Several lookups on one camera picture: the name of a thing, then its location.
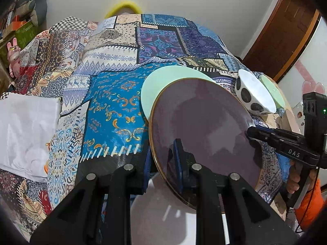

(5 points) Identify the orange sleeve forearm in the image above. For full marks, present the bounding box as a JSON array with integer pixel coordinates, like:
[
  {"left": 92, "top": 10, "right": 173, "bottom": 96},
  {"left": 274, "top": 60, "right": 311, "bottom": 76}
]
[{"left": 295, "top": 179, "right": 326, "bottom": 231}]

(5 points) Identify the yellow round object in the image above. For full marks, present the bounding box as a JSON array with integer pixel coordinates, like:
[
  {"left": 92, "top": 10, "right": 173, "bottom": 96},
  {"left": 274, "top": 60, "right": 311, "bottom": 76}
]
[{"left": 104, "top": 0, "right": 142, "bottom": 19}]

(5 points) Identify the mint green bowl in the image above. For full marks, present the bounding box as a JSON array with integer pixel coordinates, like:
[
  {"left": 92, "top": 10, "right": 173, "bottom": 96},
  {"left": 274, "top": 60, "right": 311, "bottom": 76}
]
[{"left": 259, "top": 74, "right": 286, "bottom": 109}]

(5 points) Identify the purple plate with gold rim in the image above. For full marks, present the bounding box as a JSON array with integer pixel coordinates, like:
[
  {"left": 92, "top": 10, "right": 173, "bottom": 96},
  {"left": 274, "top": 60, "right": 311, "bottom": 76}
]
[{"left": 149, "top": 78, "right": 263, "bottom": 208}]

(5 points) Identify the person's right hand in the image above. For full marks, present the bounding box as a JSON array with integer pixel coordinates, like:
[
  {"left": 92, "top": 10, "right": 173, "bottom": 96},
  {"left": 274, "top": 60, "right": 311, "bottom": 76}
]
[{"left": 286, "top": 160, "right": 318, "bottom": 194}]

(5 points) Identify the white plastic bag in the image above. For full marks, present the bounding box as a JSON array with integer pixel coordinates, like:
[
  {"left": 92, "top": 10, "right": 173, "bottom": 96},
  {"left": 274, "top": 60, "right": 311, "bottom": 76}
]
[{"left": 0, "top": 92, "right": 62, "bottom": 183}]

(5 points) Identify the brown wooden door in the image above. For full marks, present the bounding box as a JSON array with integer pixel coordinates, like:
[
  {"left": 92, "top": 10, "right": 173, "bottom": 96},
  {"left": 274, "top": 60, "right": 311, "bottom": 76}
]
[{"left": 243, "top": 0, "right": 320, "bottom": 81}]

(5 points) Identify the green cardboard box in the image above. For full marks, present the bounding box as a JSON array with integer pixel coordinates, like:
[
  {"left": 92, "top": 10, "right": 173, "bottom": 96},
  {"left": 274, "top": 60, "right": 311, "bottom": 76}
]
[{"left": 1, "top": 21, "right": 38, "bottom": 65}]

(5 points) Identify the patchwork patterned tablecloth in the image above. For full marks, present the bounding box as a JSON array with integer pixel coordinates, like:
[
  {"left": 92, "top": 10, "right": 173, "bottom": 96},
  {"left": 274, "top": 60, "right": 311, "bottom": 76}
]
[{"left": 0, "top": 13, "right": 294, "bottom": 235}]

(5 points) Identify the pink bunny toy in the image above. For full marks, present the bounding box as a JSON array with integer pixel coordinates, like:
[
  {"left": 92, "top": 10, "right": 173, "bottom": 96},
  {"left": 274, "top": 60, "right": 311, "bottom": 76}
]
[{"left": 7, "top": 37, "right": 20, "bottom": 78}]

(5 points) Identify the grey plush toy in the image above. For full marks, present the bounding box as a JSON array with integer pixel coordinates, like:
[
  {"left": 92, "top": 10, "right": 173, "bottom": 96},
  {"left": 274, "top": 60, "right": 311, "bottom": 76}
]
[{"left": 15, "top": 0, "right": 48, "bottom": 27}]

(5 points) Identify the white bowl with black dots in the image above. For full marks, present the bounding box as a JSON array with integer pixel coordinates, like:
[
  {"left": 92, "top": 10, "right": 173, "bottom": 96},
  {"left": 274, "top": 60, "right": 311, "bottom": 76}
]
[{"left": 234, "top": 69, "right": 277, "bottom": 116}]

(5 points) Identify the mint green plate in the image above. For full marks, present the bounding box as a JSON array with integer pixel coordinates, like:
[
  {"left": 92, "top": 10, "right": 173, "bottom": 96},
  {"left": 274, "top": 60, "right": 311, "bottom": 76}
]
[{"left": 140, "top": 65, "right": 214, "bottom": 121}]

